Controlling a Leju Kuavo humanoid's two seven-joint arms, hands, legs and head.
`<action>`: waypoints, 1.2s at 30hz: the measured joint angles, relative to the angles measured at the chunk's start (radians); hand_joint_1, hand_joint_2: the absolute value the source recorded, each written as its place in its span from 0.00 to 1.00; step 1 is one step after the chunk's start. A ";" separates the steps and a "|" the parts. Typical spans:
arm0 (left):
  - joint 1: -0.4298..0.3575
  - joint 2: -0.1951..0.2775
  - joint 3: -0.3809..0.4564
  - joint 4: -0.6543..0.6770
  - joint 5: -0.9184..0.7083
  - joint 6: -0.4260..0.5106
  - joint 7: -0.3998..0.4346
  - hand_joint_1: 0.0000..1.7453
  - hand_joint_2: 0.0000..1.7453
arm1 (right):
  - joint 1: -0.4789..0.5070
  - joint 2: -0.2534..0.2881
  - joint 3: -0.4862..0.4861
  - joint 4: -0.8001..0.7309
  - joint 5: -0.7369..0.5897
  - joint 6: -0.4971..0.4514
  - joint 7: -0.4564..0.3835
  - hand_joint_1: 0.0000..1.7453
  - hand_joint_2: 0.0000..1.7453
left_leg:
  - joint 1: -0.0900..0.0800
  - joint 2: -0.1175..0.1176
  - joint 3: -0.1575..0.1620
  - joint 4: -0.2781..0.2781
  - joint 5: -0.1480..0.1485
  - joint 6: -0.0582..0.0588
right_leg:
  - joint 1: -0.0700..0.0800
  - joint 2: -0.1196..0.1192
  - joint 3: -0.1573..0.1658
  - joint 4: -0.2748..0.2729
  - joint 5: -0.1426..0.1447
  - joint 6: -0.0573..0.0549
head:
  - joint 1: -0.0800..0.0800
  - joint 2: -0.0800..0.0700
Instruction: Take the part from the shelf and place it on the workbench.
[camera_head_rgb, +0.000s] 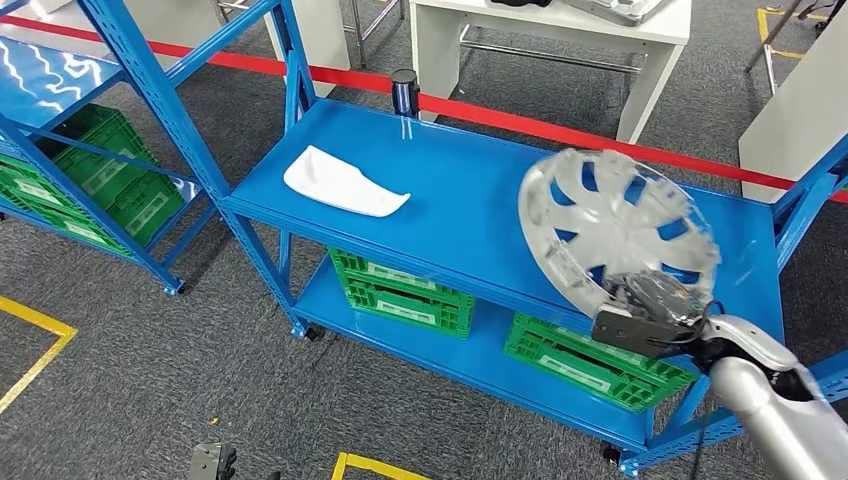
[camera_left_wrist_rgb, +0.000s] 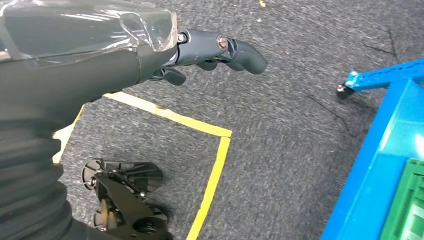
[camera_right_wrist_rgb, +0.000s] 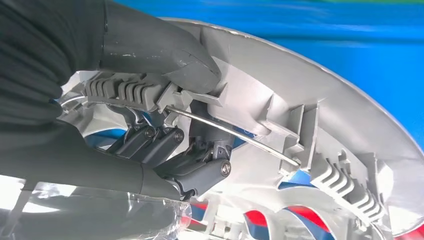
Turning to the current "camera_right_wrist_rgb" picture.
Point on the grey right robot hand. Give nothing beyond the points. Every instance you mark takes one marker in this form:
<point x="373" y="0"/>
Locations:
<point x="82" y="159"/>

